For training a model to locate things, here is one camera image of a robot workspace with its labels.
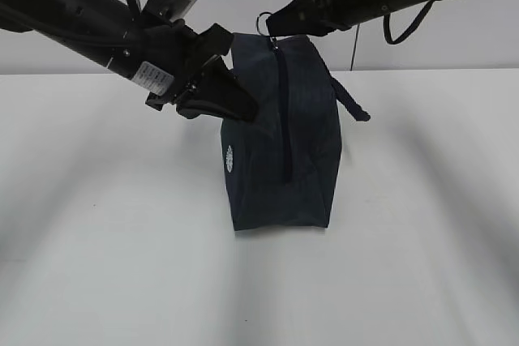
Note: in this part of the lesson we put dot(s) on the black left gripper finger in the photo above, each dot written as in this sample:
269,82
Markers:
227,105
216,77

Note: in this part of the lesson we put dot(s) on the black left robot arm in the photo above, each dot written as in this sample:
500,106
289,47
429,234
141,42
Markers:
108,32

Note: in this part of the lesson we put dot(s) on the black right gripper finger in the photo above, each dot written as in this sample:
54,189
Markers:
298,17

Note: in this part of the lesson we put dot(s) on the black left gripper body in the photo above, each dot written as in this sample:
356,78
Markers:
183,53

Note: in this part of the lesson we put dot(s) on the dark blue insulated lunch bag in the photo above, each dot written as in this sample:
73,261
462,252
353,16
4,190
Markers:
282,169

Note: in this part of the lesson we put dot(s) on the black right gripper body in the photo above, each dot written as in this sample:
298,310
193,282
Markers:
321,18

